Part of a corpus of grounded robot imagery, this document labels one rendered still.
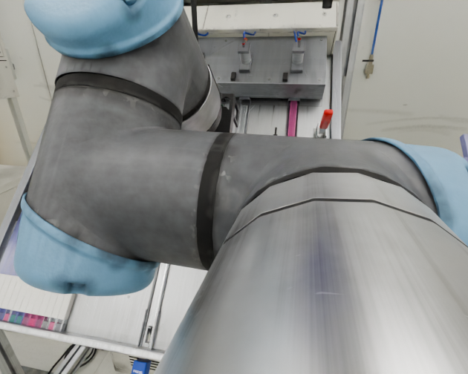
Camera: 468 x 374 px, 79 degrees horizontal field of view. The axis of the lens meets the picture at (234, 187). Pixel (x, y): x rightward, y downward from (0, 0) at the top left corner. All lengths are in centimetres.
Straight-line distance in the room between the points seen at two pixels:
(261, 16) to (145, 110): 61
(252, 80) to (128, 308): 51
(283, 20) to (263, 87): 16
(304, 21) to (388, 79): 166
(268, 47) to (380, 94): 170
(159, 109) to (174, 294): 44
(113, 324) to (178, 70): 51
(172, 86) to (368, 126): 222
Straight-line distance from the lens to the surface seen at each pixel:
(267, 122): 65
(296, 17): 74
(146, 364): 58
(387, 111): 237
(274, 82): 63
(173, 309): 56
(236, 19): 75
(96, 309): 63
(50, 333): 65
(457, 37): 246
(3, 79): 179
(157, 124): 16
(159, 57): 18
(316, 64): 67
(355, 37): 81
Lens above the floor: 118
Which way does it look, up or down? 25 degrees down
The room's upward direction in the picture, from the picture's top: straight up
